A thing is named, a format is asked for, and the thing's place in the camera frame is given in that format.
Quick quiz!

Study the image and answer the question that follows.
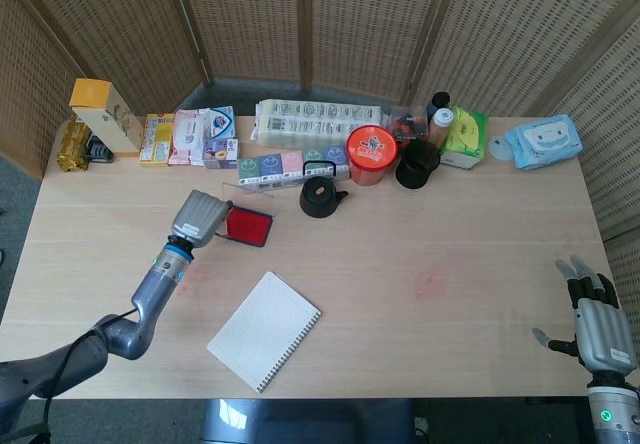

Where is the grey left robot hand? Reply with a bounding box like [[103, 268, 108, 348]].
[[168, 189, 234, 249]]

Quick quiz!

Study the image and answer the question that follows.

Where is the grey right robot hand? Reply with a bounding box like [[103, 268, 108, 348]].
[[531, 256, 634, 373]]

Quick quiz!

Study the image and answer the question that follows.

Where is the white spiral lined notebook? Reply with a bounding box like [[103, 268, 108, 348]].
[[206, 270, 323, 395]]

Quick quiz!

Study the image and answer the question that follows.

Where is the red ink pad clear lid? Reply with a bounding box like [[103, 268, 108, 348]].
[[219, 179, 279, 249]]

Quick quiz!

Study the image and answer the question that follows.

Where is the small purple box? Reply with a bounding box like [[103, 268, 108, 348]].
[[202, 137, 240, 170]]

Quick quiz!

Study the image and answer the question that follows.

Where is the pink wet wipes pack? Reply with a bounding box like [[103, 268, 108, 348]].
[[167, 108, 212, 167]]

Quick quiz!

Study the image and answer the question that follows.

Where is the yellow flat box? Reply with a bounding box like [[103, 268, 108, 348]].
[[138, 112, 176, 168]]

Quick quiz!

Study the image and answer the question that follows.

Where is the colourful pocket tissue multipack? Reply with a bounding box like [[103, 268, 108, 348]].
[[236, 144, 351, 188]]

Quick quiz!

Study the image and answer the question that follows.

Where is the blue white carton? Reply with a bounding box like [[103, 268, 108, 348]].
[[207, 105, 236, 141]]

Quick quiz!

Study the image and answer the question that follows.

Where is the black teapot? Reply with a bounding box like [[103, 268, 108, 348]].
[[298, 160, 350, 220]]

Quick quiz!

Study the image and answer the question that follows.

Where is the tall cream orange-topped box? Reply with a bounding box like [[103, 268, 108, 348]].
[[68, 78, 146, 159]]

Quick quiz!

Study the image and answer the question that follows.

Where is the gold foil package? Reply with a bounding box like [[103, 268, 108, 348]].
[[55, 118, 94, 173]]

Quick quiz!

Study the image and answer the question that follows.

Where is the large clear-wrapped tissue pack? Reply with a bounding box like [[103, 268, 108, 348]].
[[249, 98, 391, 149]]

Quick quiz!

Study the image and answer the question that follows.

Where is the orange lidded tub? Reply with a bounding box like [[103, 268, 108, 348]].
[[346, 124, 400, 187]]

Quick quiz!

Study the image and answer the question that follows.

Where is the light blue wipes pack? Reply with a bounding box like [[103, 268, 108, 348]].
[[503, 113, 585, 171]]

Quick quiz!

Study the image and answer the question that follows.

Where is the black mesh pen cup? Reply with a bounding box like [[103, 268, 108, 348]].
[[395, 140, 442, 190]]

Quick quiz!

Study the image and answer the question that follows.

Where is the dark robot torso base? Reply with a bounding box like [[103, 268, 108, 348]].
[[198, 397, 419, 444]]

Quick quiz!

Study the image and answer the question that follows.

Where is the clear plastic food box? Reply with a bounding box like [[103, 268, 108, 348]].
[[387, 104, 431, 143]]

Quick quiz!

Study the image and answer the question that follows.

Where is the green tissue pack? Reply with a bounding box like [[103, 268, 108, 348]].
[[438, 106, 490, 171]]

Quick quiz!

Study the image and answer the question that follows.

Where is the woven folding screen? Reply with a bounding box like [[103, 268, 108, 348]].
[[0, 0, 640, 315]]

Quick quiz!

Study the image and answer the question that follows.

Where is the white-capped brown bottle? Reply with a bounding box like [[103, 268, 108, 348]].
[[429, 107, 455, 150]]

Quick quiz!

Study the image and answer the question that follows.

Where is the dark bottle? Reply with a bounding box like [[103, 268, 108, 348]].
[[425, 91, 453, 120]]

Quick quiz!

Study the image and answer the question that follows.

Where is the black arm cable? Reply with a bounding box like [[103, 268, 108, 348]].
[[37, 307, 140, 438]]

